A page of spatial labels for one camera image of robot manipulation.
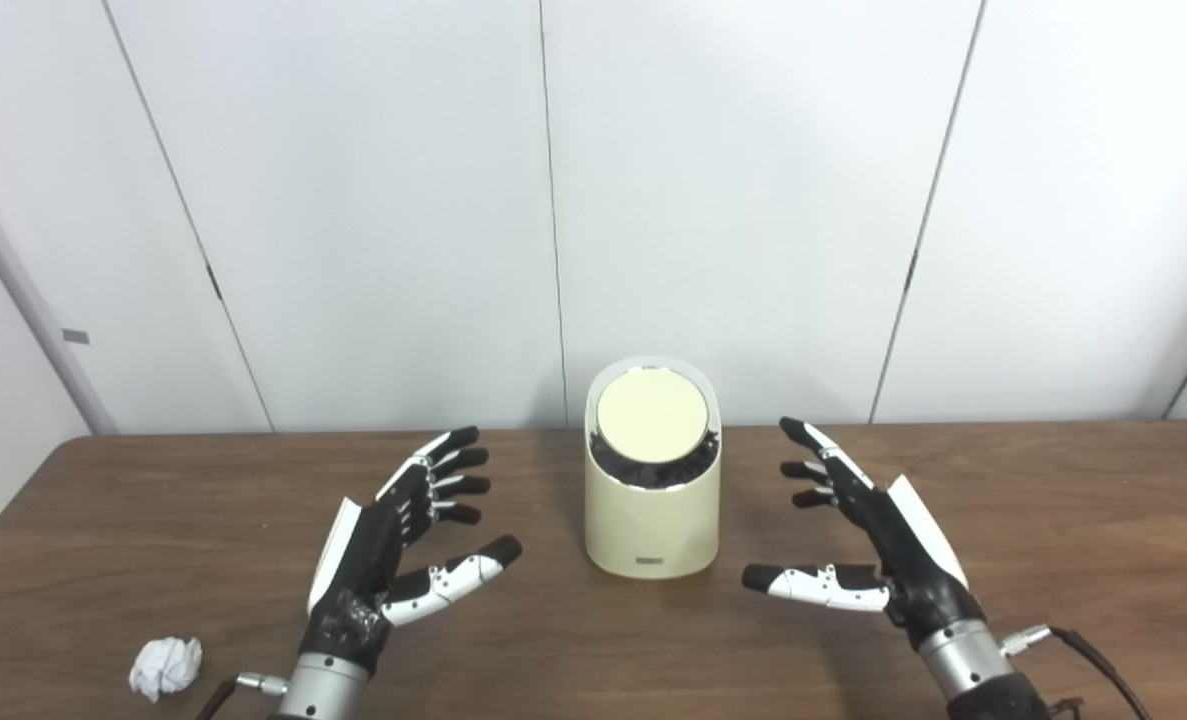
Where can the cream-colored round bin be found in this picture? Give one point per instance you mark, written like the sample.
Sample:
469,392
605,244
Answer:
653,530

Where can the small grey wall tag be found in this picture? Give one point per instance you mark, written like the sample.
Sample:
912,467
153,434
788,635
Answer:
76,336

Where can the black panel seam clip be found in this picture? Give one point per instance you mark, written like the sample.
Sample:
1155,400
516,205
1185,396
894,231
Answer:
215,283

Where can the grey wall corner post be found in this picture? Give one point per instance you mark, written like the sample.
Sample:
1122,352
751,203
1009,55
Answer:
25,300

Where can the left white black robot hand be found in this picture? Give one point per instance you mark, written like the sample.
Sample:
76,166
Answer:
363,560

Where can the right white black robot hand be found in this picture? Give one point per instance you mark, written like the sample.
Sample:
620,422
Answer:
908,560

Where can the white paper ball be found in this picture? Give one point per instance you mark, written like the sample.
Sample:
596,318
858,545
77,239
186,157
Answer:
165,667

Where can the cream round bin lid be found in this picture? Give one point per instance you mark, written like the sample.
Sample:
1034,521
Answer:
653,415

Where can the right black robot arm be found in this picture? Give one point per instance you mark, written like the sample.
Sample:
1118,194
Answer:
958,655

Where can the black bin liner bag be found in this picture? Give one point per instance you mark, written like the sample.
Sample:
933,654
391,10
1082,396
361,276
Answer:
653,475

